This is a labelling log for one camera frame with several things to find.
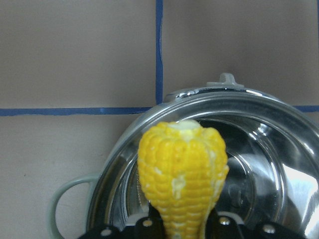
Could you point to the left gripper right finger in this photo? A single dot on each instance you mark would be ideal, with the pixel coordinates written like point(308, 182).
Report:
point(229, 225)

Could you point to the yellow corn cob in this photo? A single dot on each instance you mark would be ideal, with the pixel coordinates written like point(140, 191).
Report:
point(182, 168)

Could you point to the pale green cooking pot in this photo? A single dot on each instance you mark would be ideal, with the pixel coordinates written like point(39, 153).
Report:
point(273, 152)

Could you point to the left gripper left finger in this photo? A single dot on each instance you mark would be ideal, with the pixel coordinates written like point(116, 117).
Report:
point(147, 225)

